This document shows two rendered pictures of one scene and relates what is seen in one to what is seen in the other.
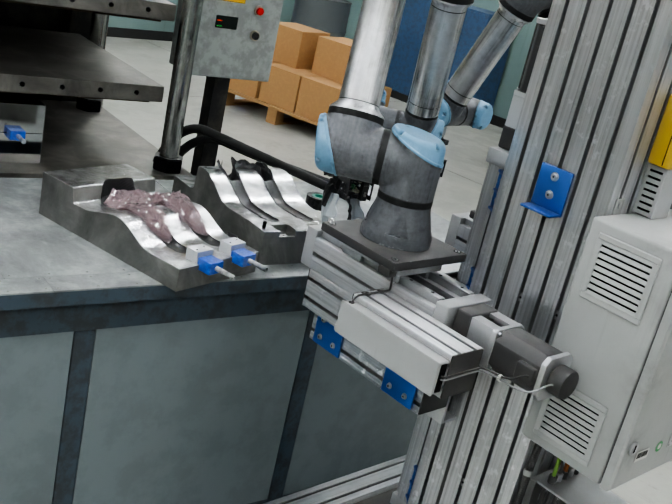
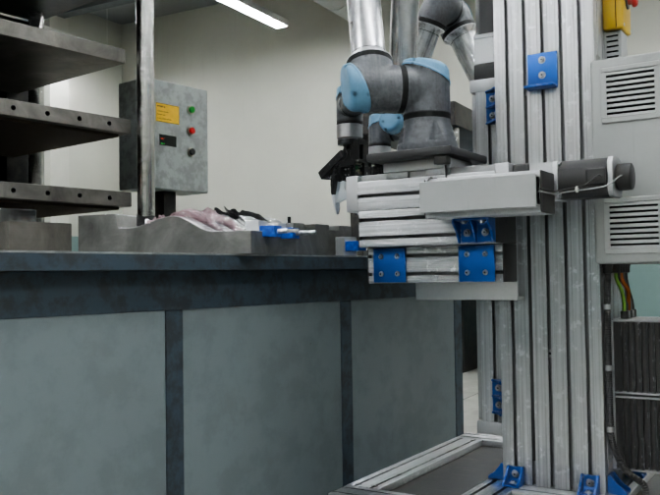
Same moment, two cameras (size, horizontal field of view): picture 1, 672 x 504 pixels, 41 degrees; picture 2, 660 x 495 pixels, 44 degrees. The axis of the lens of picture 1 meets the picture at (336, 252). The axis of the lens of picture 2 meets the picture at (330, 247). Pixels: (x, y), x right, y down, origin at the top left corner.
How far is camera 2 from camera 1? 103 cm
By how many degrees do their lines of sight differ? 25
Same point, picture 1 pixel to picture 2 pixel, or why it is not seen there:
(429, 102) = not seen: hidden behind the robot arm
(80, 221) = (129, 241)
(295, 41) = not seen: hidden behind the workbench
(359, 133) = (382, 66)
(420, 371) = (519, 192)
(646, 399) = not seen: outside the picture
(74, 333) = (165, 312)
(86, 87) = (68, 192)
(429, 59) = (403, 29)
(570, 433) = (639, 234)
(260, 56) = (198, 170)
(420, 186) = (442, 96)
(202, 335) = (265, 322)
